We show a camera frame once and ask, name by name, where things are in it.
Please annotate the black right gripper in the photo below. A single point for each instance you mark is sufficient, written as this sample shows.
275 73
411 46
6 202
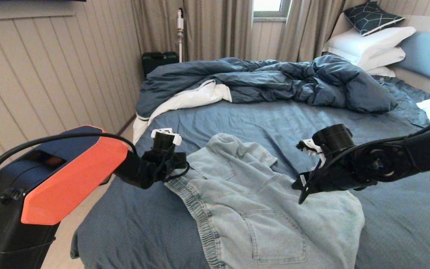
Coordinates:
330 179

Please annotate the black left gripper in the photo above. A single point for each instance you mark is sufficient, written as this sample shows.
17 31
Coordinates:
166 166

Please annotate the light blue denim shorts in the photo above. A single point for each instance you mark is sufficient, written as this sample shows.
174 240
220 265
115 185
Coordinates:
267 209

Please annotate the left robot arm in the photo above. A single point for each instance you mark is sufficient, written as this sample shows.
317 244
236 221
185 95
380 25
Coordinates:
50 186

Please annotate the bed with blue sheet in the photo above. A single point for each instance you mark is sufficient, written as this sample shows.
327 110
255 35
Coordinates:
293 119

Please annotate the black hard suitcase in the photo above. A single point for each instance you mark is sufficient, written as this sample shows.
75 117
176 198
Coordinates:
159 61

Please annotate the dark blue white-lined duvet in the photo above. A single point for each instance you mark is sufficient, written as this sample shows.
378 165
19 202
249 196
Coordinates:
274 78

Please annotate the small white pillow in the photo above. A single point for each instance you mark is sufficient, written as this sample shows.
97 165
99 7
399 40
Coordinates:
383 71

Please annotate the white stick vacuum cleaner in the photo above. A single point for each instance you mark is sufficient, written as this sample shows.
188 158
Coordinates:
180 22

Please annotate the wide beige curtain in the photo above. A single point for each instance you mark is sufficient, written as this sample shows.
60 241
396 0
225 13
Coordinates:
215 30

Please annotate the medium white pillow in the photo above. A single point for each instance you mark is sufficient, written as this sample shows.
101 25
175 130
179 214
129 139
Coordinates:
386 58

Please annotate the large white pillow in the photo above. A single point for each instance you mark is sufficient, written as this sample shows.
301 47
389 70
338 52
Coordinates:
364 43

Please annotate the narrow beige curtain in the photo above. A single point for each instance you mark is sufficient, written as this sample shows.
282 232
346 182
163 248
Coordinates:
304 30

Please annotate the dark geometric patterned cushion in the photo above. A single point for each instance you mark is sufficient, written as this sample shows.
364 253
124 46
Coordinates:
371 16

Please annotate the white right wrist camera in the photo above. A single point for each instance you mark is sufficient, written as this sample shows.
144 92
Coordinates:
310 146

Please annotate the window with grey frame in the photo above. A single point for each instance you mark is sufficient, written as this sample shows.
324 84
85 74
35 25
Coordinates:
271 5

